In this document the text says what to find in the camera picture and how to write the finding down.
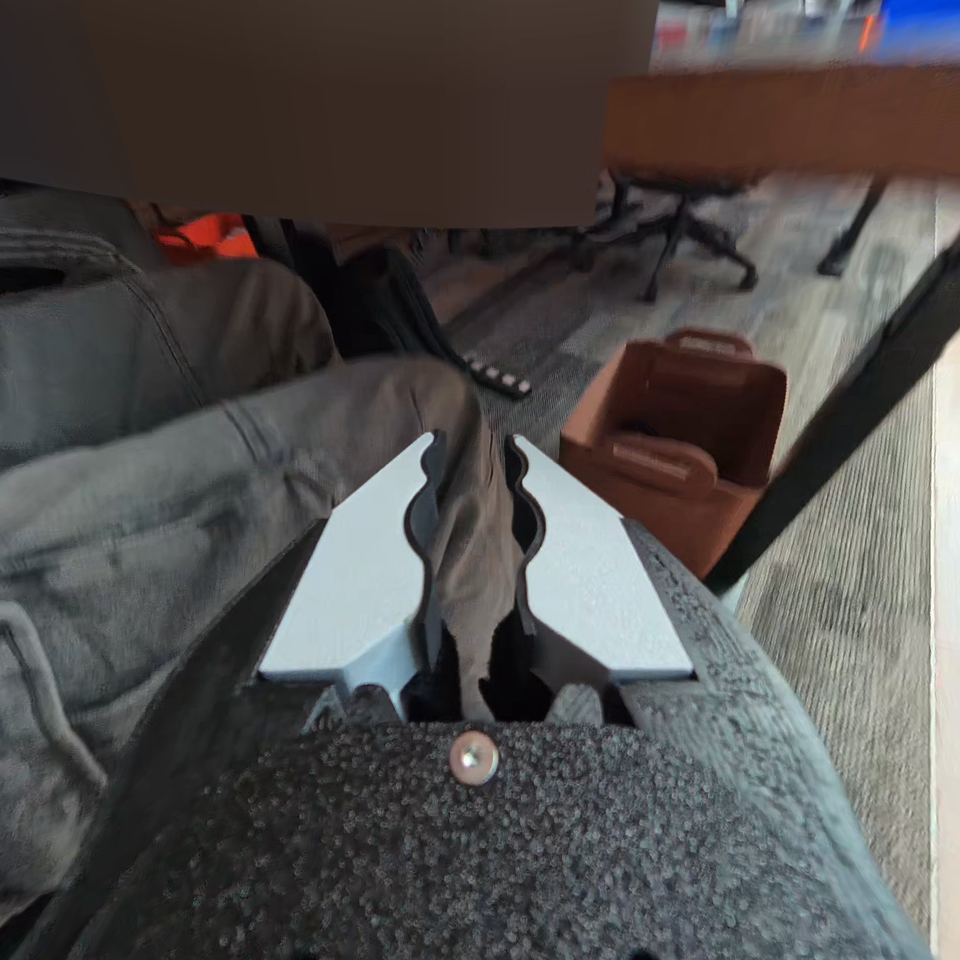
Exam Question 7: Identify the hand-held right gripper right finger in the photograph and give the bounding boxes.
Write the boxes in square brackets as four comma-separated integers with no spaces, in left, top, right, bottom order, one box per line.
[503,434,696,700]

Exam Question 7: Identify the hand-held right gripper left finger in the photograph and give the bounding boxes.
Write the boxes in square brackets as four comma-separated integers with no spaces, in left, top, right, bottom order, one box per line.
[258,430,449,708]

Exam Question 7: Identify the brown paper bag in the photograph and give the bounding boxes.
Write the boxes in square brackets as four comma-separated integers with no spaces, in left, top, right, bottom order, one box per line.
[558,328,790,580]

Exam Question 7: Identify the person's grey trousers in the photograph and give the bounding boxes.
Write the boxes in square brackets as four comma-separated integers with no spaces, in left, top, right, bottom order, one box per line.
[0,180,526,920]

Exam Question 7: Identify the black strip with pale dots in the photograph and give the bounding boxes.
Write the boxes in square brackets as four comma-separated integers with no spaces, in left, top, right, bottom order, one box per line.
[459,351,534,400]

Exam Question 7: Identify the dark cloth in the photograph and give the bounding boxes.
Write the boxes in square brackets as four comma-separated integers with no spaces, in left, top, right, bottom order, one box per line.
[243,216,455,363]

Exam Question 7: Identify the black slanted table leg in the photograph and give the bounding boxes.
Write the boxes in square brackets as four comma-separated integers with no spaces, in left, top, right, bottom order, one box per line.
[703,238,960,595]

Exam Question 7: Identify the black office chair base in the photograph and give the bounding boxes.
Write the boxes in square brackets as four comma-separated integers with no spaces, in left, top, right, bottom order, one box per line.
[573,171,760,303]

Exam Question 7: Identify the orange cloth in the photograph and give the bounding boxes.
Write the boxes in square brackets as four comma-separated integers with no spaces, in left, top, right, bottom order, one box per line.
[155,213,261,265]

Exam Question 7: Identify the brown wooden table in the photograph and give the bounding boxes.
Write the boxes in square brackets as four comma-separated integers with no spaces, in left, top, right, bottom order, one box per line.
[602,63,960,183]

